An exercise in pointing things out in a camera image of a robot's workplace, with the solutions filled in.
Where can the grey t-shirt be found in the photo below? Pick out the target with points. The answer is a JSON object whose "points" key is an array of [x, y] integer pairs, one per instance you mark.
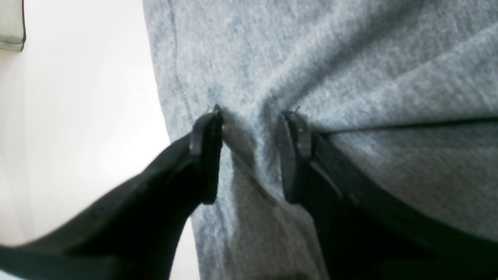
{"points": [[406, 88]]}

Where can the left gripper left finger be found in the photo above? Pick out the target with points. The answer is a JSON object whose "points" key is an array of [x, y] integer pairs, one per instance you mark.
{"points": [[132, 232]]}

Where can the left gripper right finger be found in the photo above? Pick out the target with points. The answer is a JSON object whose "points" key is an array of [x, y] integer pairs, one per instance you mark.
{"points": [[364, 232]]}

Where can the left white bin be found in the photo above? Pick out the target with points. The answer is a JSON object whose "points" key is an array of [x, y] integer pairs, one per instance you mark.
{"points": [[12, 25]]}

